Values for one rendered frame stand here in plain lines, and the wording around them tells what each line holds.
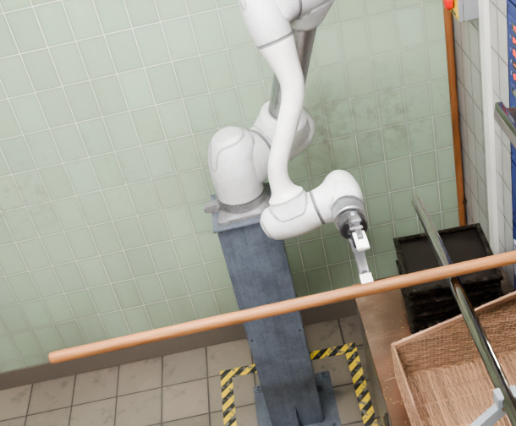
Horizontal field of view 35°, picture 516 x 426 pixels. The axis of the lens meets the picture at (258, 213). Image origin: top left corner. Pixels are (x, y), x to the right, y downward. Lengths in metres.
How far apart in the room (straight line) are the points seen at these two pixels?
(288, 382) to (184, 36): 1.30
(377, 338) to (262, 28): 1.12
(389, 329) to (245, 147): 0.77
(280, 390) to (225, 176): 0.94
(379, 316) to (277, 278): 0.36
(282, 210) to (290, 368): 0.94
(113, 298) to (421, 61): 1.59
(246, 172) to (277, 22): 0.58
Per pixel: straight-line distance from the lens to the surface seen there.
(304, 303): 1.95
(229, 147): 2.50
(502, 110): 2.12
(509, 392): 1.74
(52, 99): 3.04
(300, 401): 3.17
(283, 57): 2.15
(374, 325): 2.76
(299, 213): 2.24
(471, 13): 2.67
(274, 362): 3.00
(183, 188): 3.20
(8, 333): 3.70
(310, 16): 2.24
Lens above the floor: 2.48
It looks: 34 degrees down
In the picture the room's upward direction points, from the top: 14 degrees counter-clockwise
